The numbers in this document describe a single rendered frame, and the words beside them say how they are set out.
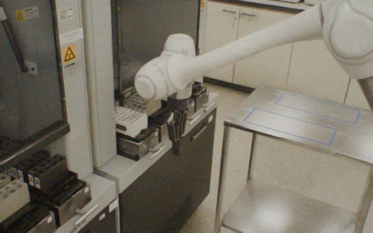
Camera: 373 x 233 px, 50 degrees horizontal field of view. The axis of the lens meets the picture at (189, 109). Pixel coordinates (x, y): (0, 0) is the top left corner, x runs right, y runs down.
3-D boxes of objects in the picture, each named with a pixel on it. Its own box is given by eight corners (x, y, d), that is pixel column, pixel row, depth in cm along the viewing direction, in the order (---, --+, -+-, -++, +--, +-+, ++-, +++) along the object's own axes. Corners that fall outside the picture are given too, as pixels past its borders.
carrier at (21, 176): (48, 165, 130) (45, 149, 127) (52, 166, 129) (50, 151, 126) (19, 183, 121) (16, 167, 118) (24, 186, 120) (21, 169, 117)
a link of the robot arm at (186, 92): (159, 81, 134) (159, 98, 136) (184, 87, 130) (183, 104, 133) (173, 73, 141) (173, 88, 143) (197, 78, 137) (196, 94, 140)
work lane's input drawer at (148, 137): (9, 114, 176) (5, 95, 172) (33, 102, 187) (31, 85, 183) (149, 164, 147) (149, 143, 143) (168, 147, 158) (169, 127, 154)
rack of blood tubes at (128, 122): (71, 119, 161) (70, 105, 158) (88, 110, 169) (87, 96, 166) (133, 140, 149) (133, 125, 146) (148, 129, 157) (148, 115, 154)
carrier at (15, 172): (42, 162, 131) (40, 147, 128) (47, 164, 130) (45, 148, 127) (13, 181, 121) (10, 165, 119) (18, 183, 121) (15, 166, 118)
